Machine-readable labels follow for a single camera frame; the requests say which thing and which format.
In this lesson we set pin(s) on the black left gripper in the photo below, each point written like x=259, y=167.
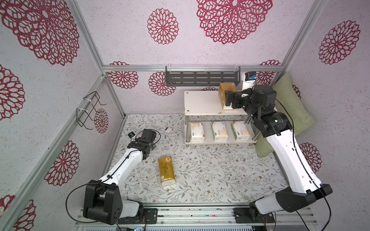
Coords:
x=153, y=147

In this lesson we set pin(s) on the black wire wall rack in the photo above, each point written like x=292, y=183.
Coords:
x=83, y=114

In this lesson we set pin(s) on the white tissue pack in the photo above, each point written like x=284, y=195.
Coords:
x=240, y=131
x=197, y=132
x=219, y=131

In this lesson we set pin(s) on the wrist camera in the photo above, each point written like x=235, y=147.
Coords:
x=249, y=80
x=131, y=135

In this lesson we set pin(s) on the green pillow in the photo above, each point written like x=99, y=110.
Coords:
x=290, y=104

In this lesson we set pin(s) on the white two-tier shelf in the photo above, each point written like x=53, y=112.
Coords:
x=205, y=107

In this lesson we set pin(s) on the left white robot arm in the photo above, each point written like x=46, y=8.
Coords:
x=103, y=202

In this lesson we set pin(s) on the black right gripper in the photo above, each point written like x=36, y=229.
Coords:
x=237, y=99

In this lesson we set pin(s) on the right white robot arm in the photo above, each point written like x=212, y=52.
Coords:
x=305, y=188

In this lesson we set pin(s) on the metal base rail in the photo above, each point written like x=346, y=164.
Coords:
x=208, y=217

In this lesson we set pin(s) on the grey wall-mounted rack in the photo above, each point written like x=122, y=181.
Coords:
x=201, y=78

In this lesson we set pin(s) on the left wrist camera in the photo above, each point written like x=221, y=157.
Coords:
x=131, y=135

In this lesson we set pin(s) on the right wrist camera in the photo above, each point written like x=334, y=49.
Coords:
x=249, y=80

